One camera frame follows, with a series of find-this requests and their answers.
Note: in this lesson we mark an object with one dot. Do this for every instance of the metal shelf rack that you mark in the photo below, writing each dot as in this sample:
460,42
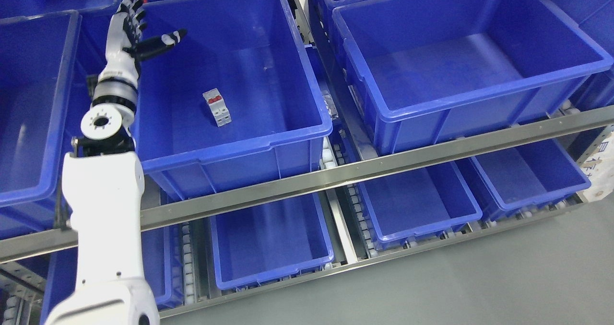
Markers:
326,181

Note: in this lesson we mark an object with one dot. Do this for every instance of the blue bin left top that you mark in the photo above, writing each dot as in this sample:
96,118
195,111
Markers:
36,65

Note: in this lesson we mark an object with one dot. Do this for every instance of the blue bin right top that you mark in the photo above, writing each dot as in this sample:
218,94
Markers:
429,71

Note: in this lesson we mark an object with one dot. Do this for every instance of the blue bin centre top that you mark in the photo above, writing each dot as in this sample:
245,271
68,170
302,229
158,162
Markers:
252,51

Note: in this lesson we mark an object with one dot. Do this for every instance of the blue bin lower left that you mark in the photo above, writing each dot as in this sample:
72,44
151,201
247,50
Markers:
163,270

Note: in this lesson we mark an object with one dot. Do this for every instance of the blue bin lower centre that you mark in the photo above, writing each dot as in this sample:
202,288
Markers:
269,242

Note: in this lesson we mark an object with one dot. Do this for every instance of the blue bin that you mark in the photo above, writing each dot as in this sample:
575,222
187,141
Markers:
522,178
252,51
417,205
163,270
36,65
269,242
429,71

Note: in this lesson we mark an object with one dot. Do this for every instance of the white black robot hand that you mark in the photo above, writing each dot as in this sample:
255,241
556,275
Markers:
126,48

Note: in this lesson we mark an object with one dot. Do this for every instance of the white red circuit breaker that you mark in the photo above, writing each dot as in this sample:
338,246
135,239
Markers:
217,107

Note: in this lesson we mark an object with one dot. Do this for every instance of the blue bin lower far right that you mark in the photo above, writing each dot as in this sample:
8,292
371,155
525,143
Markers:
522,178

